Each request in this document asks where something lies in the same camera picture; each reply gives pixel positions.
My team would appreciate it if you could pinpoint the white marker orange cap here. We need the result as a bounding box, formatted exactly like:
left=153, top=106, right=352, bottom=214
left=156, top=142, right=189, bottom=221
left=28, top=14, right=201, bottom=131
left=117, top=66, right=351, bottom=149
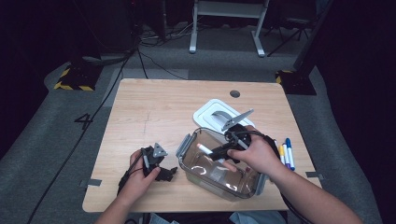
left=196, top=142, right=226, bottom=163

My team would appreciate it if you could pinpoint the left hand-held gripper cable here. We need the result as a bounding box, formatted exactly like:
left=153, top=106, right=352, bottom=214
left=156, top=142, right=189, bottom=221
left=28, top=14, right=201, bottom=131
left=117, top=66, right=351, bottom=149
left=117, top=151, right=148, bottom=196

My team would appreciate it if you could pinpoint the black tripod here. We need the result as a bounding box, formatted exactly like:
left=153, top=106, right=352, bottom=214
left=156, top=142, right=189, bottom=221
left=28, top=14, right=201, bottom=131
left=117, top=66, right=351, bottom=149
left=266, top=17, right=314, bottom=58

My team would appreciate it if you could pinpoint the bundle of floor cables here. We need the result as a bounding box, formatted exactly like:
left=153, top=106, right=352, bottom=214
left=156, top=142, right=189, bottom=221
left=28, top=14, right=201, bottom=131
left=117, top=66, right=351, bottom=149
left=138, top=21, right=195, bottom=48

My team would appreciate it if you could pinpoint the person's left hand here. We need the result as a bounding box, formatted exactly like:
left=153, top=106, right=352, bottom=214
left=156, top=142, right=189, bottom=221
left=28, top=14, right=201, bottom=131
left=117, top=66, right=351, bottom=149
left=119, top=148, right=162, bottom=203

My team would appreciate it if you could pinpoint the clear plastic storage box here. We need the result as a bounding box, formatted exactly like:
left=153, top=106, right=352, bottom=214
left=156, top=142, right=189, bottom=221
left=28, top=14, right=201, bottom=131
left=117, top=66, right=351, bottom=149
left=176, top=126, right=269, bottom=202

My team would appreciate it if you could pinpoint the white desk frame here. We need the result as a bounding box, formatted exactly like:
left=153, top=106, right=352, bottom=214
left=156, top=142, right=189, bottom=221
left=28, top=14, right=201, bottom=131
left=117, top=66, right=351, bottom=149
left=189, top=0, right=271, bottom=58

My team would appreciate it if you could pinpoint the white marker blue cap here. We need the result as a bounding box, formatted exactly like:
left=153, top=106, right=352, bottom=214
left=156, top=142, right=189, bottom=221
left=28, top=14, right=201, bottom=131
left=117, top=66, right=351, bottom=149
left=285, top=137, right=296, bottom=172

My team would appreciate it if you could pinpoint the right hand-held gripper cable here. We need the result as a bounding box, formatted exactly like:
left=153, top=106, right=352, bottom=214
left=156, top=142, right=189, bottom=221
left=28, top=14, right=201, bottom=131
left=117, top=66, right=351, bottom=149
left=230, top=130, right=311, bottom=224

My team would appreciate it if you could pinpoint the hand-held gripper cable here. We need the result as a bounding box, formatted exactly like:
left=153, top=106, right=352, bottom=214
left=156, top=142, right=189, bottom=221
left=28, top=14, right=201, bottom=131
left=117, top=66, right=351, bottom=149
left=117, top=151, right=148, bottom=196
left=230, top=130, right=311, bottom=224

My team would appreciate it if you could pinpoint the white marker yellow cap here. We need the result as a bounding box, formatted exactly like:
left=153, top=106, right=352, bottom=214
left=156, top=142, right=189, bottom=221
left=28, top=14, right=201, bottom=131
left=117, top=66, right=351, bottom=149
left=277, top=144, right=286, bottom=166

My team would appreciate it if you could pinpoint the dark slanted stand post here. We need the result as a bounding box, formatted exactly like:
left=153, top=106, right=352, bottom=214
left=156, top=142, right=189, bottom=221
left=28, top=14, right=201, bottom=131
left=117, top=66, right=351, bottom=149
left=292, top=0, right=335, bottom=74

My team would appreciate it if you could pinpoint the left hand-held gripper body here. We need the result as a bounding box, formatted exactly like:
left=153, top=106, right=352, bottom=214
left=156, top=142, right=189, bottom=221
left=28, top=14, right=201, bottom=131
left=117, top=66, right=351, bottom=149
left=141, top=142, right=169, bottom=179

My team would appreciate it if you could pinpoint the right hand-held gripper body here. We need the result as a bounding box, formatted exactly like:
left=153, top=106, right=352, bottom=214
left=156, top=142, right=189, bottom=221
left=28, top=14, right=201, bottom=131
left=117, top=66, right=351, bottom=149
left=220, top=108, right=255, bottom=151

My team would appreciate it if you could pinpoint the person's right hand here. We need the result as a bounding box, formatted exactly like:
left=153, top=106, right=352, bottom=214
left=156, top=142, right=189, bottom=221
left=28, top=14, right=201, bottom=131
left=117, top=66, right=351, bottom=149
left=222, top=125, right=283, bottom=182

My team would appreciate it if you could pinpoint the dark equipment stand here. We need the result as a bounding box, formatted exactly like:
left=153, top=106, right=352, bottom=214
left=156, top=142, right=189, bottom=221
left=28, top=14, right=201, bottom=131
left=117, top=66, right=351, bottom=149
left=69, top=0, right=139, bottom=66

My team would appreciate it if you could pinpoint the grey tape strip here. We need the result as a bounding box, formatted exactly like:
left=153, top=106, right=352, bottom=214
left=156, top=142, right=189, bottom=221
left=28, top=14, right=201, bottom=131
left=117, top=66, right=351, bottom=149
left=305, top=171, right=325, bottom=181
left=78, top=178, right=103, bottom=189

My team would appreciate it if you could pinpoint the long black floor cable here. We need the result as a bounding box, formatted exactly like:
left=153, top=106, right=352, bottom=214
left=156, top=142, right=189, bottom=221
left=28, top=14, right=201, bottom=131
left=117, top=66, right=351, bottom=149
left=26, top=46, right=139, bottom=224

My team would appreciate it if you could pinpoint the white box lid grey handle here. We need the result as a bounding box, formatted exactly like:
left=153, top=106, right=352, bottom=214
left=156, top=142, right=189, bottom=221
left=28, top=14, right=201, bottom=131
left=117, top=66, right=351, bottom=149
left=192, top=98, right=256, bottom=140

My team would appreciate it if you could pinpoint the thin black floor cable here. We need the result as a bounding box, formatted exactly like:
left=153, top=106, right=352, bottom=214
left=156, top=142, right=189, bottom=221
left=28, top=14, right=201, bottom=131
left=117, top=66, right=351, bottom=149
left=136, top=49, right=188, bottom=81

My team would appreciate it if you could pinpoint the white marker purple cap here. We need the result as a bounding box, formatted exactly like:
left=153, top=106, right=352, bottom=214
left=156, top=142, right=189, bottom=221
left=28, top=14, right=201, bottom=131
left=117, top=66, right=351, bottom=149
left=281, top=142, right=292, bottom=171

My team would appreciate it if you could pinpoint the black yellow striped stand base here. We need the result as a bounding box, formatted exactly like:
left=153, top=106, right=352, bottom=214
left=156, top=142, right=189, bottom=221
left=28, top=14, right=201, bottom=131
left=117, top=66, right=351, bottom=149
left=53, top=63, right=104, bottom=92
left=275, top=68, right=318, bottom=96

